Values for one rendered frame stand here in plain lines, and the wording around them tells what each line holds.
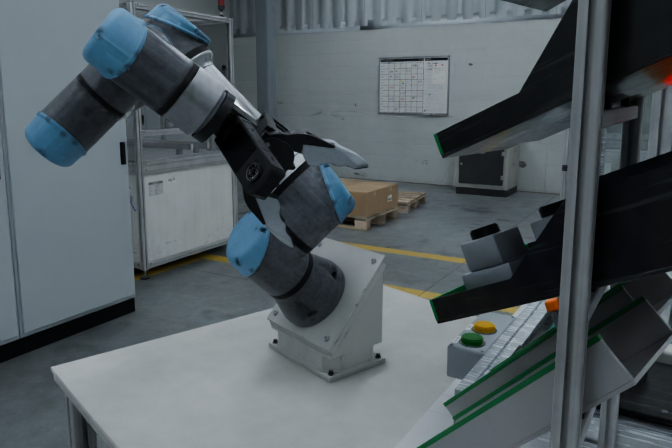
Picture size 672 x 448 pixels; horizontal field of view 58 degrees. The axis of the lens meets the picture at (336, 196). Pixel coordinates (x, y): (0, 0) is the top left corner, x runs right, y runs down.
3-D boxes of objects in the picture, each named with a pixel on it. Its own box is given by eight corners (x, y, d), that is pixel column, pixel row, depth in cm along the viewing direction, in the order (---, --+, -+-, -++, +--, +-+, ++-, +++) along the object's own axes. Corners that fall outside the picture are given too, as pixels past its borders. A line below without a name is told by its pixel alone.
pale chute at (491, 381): (463, 435, 75) (442, 403, 77) (511, 396, 85) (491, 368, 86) (652, 322, 59) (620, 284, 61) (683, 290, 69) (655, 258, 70)
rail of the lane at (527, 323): (452, 448, 94) (454, 383, 93) (566, 292, 169) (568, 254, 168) (487, 459, 92) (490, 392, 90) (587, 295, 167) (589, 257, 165)
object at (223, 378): (51, 380, 124) (50, 366, 123) (373, 290, 180) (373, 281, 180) (222, 594, 71) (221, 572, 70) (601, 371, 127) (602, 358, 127)
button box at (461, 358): (445, 376, 110) (446, 344, 109) (482, 337, 128) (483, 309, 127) (483, 386, 106) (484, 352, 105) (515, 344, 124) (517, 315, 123)
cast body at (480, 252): (470, 303, 63) (447, 238, 63) (495, 291, 65) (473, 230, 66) (537, 288, 56) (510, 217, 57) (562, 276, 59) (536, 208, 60)
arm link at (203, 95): (198, 74, 68) (154, 128, 70) (231, 99, 70) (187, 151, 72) (200, 59, 75) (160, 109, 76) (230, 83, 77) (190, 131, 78)
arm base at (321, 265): (275, 315, 130) (245, 293, 124) (312, 257, 135) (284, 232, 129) (318, 336, 119) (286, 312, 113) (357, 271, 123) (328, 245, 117)
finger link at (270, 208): (291, 229, 86) (275, 172, 82) (295, 250, 81) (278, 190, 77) (270, 235, 86) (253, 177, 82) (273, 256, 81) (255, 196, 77)
